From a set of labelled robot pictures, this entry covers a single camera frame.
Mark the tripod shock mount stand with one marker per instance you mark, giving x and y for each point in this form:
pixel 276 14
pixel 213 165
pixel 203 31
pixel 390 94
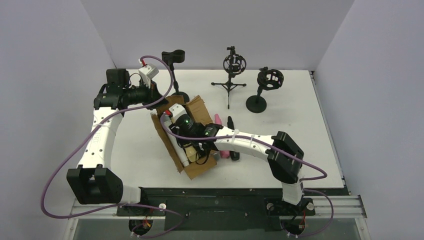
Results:
pixel 233 64

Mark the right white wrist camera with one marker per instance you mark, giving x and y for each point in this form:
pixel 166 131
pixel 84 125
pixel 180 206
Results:
pixel 177 110

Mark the pink microphone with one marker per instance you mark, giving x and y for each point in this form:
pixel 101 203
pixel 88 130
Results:
pixel 224 154

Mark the shock mount stand round base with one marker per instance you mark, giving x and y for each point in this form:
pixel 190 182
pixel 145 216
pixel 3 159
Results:
pixel 268 79

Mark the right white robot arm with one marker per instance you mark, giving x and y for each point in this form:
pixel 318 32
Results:
pixel 280 151

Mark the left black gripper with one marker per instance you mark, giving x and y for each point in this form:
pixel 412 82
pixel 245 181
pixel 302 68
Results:
pixel 154 96

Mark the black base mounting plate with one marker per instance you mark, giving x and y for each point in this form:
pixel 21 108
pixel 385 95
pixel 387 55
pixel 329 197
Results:
pixel 220 209

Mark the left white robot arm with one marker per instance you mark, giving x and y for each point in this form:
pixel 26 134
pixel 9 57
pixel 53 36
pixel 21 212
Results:
pixel 92 181

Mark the cream white microphone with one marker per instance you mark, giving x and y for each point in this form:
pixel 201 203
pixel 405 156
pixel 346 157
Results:
pixel 182 156

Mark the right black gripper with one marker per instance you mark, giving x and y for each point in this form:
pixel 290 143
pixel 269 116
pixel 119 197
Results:
pixel 177 129

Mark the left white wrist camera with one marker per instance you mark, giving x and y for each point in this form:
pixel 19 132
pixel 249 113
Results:
pixel 148 71

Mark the brown cardboard box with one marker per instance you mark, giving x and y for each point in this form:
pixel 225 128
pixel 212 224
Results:
pixel 197 110

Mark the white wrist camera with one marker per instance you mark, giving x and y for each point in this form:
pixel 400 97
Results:
pixel 177 110
pixel 148 71

